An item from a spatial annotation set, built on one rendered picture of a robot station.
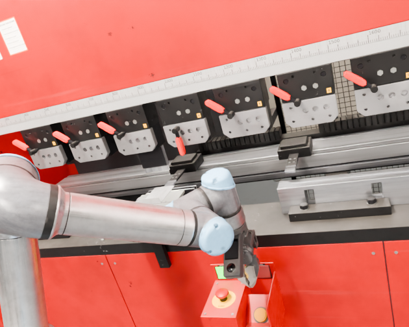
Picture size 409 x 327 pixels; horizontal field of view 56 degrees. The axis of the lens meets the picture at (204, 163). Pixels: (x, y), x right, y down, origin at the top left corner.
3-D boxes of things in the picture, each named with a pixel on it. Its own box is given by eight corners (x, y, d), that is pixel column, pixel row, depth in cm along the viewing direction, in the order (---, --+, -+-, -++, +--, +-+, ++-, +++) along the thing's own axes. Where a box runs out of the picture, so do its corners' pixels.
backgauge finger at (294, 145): (272, 178, 132) (270, 165, 131) (282, 149, 155) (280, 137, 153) (308, 174, 128) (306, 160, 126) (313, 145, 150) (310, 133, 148)
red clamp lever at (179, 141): (179, 157, 127) (171, 129, 123) (184, 152, 130) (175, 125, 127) (184, 156, 126) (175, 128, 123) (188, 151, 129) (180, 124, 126)
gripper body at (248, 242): (260, 245, 108) (249, 210, 103) (255, 267, 101) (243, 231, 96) (234, 246, 111) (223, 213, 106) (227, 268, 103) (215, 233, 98)
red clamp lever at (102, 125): (97, 122, 131) (121, 136, 130) (103, 119, 134) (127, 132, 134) (95, 126, 132) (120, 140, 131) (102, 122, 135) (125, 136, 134)
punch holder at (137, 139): (120, 156, 139) (104, 112, 133) (131, 147, 146) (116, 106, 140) (156, 150, 133) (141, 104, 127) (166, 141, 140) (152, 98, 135)
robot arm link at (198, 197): (171, 219, 83) (213, 196, 87) (155, 204, 93) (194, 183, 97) (183, 248, 86) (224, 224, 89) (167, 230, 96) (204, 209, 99)
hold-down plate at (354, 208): (289, 222, 124) (287, 214, 123) (291, 213, 129) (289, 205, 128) (392, 215, 113) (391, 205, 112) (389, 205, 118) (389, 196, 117)
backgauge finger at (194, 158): (156, 191, 150) (152, 180, 148) (179, 164, 172) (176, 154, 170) (183, 188, 145) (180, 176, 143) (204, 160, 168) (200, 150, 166)
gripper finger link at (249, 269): (264, 274, 110) (256, 250, 106) (261, 290, 105) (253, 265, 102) (254, 274, 112) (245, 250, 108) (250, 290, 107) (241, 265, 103)
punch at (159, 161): (145, 174, 143) (136, 150, 140) (147, 171, 145) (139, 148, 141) (169, 170, 139) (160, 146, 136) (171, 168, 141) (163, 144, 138)
